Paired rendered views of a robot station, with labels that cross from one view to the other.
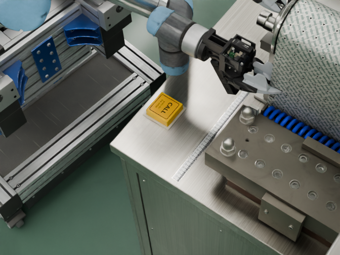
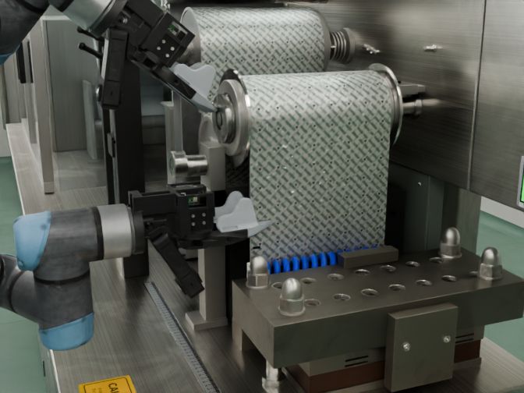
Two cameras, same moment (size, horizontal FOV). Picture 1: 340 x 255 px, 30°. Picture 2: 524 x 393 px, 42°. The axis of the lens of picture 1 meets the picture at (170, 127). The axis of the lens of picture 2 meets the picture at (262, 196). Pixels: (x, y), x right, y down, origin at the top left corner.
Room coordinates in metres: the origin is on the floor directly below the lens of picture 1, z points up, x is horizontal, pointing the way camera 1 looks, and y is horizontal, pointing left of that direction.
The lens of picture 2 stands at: (0.35, 0.62, 1.42)
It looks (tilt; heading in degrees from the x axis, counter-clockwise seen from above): 16 degrees down; 298
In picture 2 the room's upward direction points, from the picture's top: straight up
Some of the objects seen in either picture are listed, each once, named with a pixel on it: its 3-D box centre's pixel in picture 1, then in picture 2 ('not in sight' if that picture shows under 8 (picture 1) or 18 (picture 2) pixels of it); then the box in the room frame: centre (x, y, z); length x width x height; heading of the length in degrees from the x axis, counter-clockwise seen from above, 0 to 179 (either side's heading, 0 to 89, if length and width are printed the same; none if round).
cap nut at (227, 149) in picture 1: (228, 144); (292, 294); (0.71, -0.13, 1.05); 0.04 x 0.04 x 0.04
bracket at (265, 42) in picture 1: (272, 60); (203, 237); (0.93, -0.26, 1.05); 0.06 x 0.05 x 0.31; 50
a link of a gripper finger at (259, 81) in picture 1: (261, 82); (245, 216); (0.83, -0.21, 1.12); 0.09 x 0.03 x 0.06; 49
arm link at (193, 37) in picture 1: (199, 41); (115, 230); (0.96, -0.09, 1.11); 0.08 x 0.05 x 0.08; 140
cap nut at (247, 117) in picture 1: (247, 113); (258, 270); (0.79, -0.18, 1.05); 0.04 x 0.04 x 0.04
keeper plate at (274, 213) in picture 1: (280, 218); (422, 347); (0.56, -0.23, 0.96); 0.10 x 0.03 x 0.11; 50
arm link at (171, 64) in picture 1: (174, 48); (57, 302); (1.03, -0.03, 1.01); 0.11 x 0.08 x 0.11; 171
